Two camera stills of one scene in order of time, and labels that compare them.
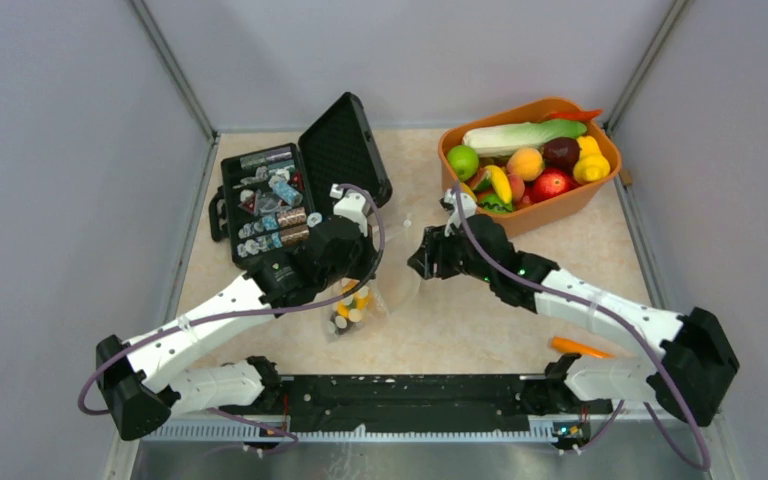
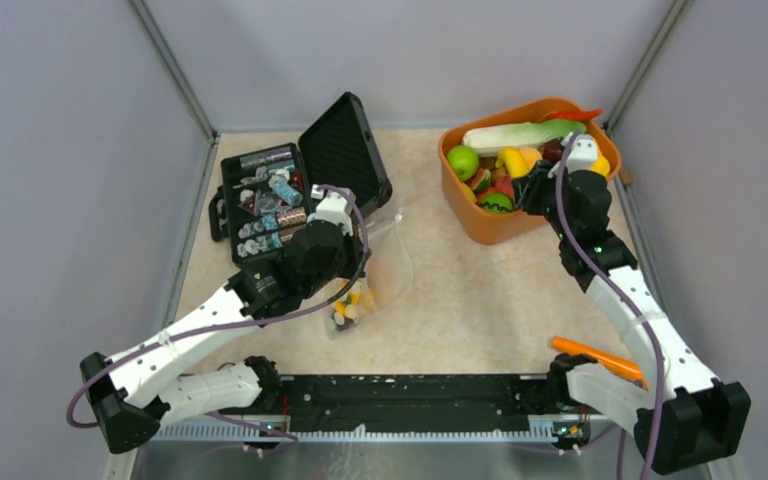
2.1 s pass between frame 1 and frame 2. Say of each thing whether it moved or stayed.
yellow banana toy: moved
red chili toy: stayed
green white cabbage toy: stayed
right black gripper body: moved
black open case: stayed
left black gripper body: stayed
